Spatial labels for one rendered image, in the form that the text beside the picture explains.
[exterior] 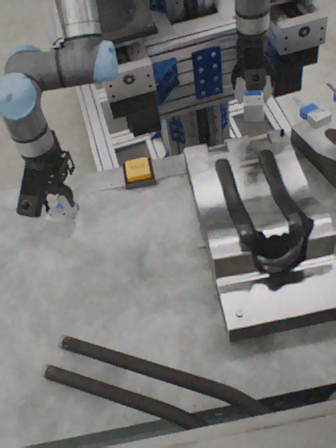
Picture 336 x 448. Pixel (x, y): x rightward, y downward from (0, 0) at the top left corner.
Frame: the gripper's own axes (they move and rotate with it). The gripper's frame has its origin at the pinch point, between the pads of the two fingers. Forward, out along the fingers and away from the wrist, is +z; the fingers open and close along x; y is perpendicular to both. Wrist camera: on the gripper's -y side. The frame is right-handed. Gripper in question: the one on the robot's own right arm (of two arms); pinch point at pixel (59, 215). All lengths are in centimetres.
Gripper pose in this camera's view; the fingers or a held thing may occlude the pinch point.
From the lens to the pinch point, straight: 128.7
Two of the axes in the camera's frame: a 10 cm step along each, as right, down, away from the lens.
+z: 1.3, 6.0, 7.9
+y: 2.7, -7.9, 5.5
